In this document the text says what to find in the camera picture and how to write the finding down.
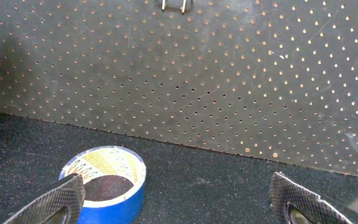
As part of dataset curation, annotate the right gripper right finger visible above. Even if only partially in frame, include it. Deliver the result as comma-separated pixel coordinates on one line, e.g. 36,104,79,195
268,172,358,224

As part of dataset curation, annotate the black pegboard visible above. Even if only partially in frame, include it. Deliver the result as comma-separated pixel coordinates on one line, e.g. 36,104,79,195
0,0,358,181

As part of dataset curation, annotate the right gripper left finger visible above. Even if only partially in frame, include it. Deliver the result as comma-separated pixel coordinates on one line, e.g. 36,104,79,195
0,173,86,224

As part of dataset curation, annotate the roll of blue tape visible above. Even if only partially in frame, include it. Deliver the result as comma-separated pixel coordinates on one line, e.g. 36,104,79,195
58,145,147,224

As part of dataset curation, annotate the metal hook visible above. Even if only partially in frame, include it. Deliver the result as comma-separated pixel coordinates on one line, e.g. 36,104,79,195
161,0,195,14

